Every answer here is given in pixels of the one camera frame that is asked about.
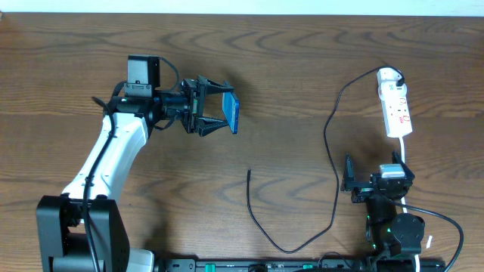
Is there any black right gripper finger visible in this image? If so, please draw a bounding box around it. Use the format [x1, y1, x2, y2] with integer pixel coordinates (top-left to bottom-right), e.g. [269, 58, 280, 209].
[341, 154, 356, 191]
[391, 150, 405, 174]

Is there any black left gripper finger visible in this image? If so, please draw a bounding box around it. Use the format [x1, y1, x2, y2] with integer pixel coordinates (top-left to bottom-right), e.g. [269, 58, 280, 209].
[197, 76, 234, 95]
[195, 117, 228, 137]

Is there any blue Samsung Galaxy smartphone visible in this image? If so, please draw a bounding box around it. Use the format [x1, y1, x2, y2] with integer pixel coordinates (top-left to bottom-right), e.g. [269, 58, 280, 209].
[222, 81, 240, 134]

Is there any black charger cable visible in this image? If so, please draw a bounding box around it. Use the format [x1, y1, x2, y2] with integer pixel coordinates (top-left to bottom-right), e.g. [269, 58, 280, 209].
[246, 65, 406, 255]

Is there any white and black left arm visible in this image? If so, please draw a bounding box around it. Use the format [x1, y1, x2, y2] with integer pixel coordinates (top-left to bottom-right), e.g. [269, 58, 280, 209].
[36, 76, 235, 271]

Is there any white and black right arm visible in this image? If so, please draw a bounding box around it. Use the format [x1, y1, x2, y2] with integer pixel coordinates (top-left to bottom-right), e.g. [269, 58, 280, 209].
[342, 151, 425, 271]

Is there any white power strip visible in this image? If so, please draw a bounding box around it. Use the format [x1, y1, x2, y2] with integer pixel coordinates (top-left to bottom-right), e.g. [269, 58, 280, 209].
[377, 67, 412, 138]

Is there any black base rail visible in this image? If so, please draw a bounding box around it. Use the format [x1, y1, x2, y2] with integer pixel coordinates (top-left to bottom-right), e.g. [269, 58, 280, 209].
[150, 258, 447, 272]

